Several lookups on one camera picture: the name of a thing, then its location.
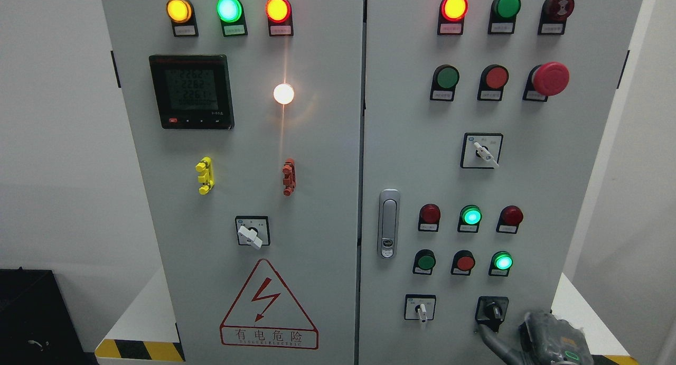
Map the black box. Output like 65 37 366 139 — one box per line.
1 268 86 364

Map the red emergency stop button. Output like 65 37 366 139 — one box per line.
522 61 570 102

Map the grey electrical cabinet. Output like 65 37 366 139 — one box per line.
102 0 643 364

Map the white selector switch lower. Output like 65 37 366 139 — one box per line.
403 294 437 328

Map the red electrical danger sticker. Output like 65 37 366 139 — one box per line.
220 258 319 350

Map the red-orange indicator light left door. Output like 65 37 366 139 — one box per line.
265 0 294 36

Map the dark red indicator light left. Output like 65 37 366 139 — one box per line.
418 203 441 232

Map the red push button lower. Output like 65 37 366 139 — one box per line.
450 250 476 276

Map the red terminal connector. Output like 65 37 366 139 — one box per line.
281 158 296 196

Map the green lit indicator light middle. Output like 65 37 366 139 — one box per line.
458 204 483 233

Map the white platform with hazard stripes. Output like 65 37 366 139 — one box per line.
95 268 638 364

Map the black rotary knob switch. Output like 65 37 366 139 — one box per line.
475 296 509 333

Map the silver door latch handle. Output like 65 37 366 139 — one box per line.
378 189 400 259

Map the dark red indicator light right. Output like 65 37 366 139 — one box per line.
496 205 524 233

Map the red push button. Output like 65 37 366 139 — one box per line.
450 250 476 276
476 64 509 102

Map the white selector switch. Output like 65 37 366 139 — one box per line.
461 133 504 169
403 294 437 328

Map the green push button upper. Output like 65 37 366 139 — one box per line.
429 64 459 102

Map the black digital power meter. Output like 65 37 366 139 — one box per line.
149 54 234 130

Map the yellow terminal connector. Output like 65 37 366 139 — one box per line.
195 156 215 195

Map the green lit button lower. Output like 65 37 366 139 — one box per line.
489 250 513 277

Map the green lit indicator light top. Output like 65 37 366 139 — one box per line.
217 0 248 37

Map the green lit indicator light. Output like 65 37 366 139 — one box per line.
217 0 248 37
458 204 483 233

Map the green unlit indicator light top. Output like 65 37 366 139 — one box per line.
487 0 521 34

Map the white lit indicator light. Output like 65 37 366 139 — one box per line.
273 83 295 105

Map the red black buzzer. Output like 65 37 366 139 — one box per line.
538 0 575 35

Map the green push button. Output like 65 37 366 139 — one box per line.
429 64 459 102
412 249 436 275

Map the white selector switch upper right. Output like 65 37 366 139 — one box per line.
461 133 504 169

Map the red push button upper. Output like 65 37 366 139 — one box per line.
476 64 509 102

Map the dark red indicator light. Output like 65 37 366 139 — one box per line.
496 205 524 233
418 203 441 232

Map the red lit indicator light right door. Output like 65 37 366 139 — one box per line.
437 0 468 35

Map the green push button lower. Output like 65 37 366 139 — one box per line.
412 249 436 275

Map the yellow indicator light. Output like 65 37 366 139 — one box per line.
166 0 199 38

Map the white selector switch left door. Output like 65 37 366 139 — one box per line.
234 216 270 250

